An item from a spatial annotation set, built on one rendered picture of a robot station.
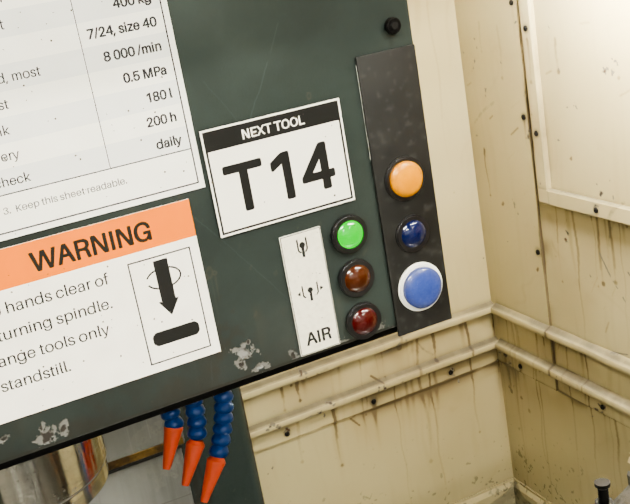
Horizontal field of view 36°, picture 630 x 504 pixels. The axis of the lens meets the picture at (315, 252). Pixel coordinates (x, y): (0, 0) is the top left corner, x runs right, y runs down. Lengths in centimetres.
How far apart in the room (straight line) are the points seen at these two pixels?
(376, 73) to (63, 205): 22
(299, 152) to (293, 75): 5
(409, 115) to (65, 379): 28
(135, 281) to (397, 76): 22
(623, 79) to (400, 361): 74
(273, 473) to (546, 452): 56
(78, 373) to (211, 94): 19
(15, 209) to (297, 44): 20
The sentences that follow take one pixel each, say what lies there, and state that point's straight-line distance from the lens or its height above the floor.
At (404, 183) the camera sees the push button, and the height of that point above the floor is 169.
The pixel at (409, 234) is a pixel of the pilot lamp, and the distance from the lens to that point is 69.
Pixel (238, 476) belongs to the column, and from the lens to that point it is 149.
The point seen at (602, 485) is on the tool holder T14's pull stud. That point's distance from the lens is 99.
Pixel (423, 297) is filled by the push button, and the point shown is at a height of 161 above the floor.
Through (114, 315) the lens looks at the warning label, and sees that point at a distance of 63.
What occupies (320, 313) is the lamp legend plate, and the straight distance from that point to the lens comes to 67.
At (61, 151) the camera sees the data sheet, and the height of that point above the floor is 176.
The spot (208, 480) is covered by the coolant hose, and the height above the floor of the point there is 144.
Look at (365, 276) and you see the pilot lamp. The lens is 68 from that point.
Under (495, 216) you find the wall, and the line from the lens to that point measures 195.
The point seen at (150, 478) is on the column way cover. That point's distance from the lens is 140.
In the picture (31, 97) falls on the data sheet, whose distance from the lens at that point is 59.
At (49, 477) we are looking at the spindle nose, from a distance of 80.
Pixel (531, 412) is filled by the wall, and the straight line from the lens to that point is 208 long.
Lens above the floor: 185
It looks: 17 degrees down
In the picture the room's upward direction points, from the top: 10 degrees counter-clockwise
